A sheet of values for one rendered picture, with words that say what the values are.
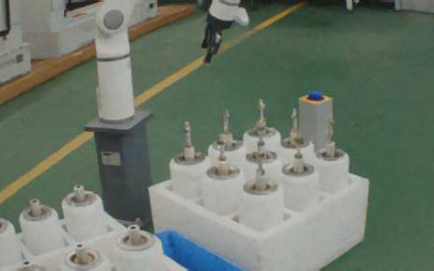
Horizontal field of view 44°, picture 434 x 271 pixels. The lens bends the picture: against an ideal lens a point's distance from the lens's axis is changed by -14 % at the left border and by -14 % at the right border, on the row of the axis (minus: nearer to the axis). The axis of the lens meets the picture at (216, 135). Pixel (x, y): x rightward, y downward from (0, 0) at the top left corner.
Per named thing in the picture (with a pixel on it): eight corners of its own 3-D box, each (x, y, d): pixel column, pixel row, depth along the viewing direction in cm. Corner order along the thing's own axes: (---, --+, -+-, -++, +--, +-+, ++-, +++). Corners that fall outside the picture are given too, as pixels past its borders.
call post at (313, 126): (297, 202, 174) (297, 100, 163) (313, 194, 178) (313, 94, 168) (315, 209, 169) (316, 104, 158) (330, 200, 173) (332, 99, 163)
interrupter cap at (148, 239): (109, 241, 108) (108, 237, 107) (141, 230, 112) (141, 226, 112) (129, 257, 102) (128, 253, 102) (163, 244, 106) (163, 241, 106)
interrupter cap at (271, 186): (235, 188, 127) (234, 185, 127) (262, 178, 132) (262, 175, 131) (259, 199, 122) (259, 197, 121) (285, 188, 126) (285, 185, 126)
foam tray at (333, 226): (156, 247, 153) (148, 186, 147) (264, 201, 177) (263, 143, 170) (260, 306, 125) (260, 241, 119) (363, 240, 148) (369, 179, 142)
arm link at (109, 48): (92, 2, 153) (95, 61, 158) (95, 6, 144) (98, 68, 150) (124, -3, 155) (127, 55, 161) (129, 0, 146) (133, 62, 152)
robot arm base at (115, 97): (96, 122, 158) (90, 62, 152) (112, 112, 166) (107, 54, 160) (124, 124, 155) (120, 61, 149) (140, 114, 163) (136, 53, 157)
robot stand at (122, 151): (99, 223, 167) (83, 125, 157) (120, 203, 180) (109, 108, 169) (142, 231, 162) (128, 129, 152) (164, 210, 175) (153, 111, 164)
